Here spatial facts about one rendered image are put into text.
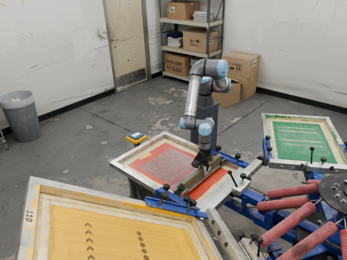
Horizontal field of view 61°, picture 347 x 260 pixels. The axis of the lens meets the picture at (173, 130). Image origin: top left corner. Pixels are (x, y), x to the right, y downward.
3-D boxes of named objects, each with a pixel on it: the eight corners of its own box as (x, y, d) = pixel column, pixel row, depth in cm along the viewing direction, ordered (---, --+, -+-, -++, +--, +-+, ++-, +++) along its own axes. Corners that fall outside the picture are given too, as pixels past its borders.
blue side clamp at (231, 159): (208, 158, 221) (208, 150, 218) (211, 155, 224) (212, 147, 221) (243, 174, 203) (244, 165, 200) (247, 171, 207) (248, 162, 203)
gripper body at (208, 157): (213, 161, 192) (214, 145, 186) (205, 167, 187) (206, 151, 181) (204, 157, 197) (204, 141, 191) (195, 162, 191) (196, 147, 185)
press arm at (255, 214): (156, 170, 223) (156, 164, 220) (161, 166, 227) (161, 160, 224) (329, 264, 150) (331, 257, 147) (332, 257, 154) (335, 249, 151)
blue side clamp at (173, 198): (156, 197, 185) (155, 189, 182) (161, 193, 189) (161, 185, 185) (193, 221, 168) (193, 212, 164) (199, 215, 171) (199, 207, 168)
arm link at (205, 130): (213, 123, 181) (210, 129, 174) (211, 137, 186) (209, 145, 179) (200, 121, 183) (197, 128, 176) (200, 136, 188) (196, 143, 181)
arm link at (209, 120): (198, 115, 194) (194, 123, 184) (215, 117, 191) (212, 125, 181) (198, 126, 197) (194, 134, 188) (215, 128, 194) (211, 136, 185)
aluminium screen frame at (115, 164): (110, 166, 214) (109, 162, 212) (164, 134, 252) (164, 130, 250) (195, 218, 168) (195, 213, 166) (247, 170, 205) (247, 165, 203)
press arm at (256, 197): (233, 195, 178) (233, 189, 175) (238, 190, 182) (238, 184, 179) (259, 209, 167) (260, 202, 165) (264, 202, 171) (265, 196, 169)
